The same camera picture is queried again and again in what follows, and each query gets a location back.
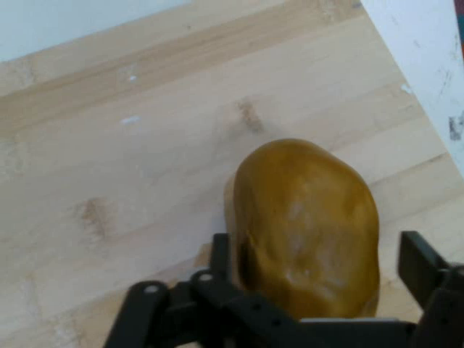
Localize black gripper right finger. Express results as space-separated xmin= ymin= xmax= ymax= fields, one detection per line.
xmin=397 ymin=231 xmax=464 ymax=348

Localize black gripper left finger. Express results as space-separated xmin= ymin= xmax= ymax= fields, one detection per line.
xmin=104 ymin=233 xmax=302 ymax=348

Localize brown potato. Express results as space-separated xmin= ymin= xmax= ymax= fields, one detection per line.
xmin=223 ymin=138 xmax=382 ymax=320

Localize bamboo cutting board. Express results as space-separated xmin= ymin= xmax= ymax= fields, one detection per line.
xmin=0 ymin=0 xmax=464 ymax=348

